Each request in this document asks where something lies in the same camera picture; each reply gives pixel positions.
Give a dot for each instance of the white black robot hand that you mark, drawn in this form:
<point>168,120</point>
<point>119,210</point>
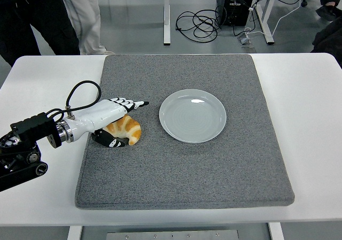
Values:
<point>99,114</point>

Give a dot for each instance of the golden croissant bread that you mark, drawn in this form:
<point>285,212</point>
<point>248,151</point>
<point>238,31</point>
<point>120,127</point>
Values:
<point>131,129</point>

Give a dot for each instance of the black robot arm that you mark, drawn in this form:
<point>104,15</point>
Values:
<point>26,127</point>

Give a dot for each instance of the round grey plate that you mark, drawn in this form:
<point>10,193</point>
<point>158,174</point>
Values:
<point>192,117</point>

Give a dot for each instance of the grey metal plate with screws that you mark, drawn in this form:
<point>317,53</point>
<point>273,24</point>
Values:
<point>173,235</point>

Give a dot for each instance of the person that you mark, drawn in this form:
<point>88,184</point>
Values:
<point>21,10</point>
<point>85,15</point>
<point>327,11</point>
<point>330,39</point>

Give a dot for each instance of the grey fabric mat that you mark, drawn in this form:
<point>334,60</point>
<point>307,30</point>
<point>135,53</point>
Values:
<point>187,170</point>

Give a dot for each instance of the white desk leg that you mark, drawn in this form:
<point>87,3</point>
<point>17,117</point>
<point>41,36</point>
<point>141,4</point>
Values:
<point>166,23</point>
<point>268,35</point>

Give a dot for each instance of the white table leg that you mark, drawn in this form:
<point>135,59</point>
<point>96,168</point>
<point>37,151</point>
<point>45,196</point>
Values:
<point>276,232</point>
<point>74,233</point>

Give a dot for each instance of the grey floor power adapter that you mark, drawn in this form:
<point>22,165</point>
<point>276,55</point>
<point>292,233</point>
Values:
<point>244,40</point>

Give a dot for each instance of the black computer tower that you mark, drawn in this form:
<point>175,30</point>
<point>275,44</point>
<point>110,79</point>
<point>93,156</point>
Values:
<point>232,10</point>

